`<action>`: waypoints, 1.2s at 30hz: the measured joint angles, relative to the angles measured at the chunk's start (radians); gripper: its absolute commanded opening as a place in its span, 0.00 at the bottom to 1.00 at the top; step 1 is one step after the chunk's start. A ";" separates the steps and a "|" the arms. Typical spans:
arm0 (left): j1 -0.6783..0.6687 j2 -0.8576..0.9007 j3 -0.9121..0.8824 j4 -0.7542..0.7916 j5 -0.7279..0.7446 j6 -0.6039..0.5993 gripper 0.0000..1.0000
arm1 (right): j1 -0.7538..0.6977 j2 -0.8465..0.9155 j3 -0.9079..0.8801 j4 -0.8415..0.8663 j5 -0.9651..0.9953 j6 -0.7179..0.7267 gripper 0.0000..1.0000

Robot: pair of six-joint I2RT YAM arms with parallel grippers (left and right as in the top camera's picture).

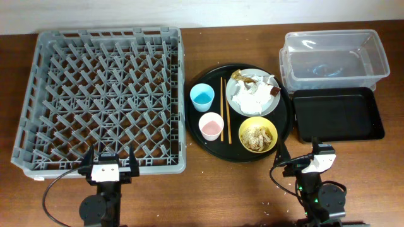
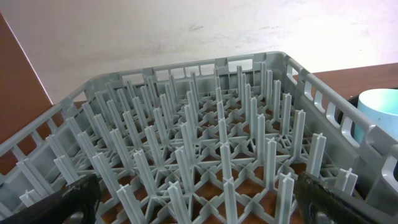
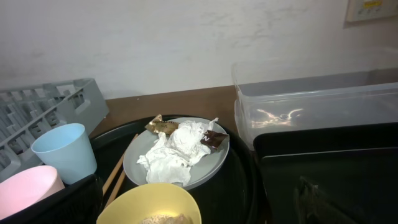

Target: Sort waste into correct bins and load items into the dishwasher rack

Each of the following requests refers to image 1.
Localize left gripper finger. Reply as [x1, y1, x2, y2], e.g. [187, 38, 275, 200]
[81, 145, 94, 170]
[129, 145, 139, 170]

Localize food scraps with rice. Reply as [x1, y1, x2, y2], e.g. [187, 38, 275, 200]
[241, 127, 272, 152]

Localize yellow bowl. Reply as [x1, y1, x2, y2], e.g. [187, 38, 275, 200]
[239, 117, 278, 154]

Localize white napkin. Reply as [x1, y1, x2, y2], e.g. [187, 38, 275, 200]
[231, 76, 280, 115]

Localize pink plastic cup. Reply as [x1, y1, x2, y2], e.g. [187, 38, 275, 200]
[198, 112, 224, 141]

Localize brown food wrapper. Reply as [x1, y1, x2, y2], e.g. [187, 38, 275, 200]
[231, 69, 256, 83]

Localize blue plastic cup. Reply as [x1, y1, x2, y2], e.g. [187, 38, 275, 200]
[190, 83, 215, 112]

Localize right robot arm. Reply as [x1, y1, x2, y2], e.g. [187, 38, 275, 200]
[270, 137, 366, 227]

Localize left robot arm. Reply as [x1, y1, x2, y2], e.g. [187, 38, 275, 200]
[78, 146, 140, 226]

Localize grey dishwasher rack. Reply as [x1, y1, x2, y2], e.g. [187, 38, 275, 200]
[11, 27, 186, 180]

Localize black rectangular tray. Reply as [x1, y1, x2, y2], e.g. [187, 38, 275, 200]
[292, 87, 385, 143]

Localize right wooden chopstick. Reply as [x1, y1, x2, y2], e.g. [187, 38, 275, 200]
[224, 79, 232, 144]

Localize wooden chopstick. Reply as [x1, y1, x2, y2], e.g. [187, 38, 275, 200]
[220, 77, 224, 142]
[224, 79, 232, 144]

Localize round black tray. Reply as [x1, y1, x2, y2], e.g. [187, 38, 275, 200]
[185, 64, 294, 162]

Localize left wooden chopstick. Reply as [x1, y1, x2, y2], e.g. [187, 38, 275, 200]
[220, 77, 224, 142]

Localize clear plastic bin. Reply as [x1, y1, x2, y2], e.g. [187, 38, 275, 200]
[279, 30, 390, 94]

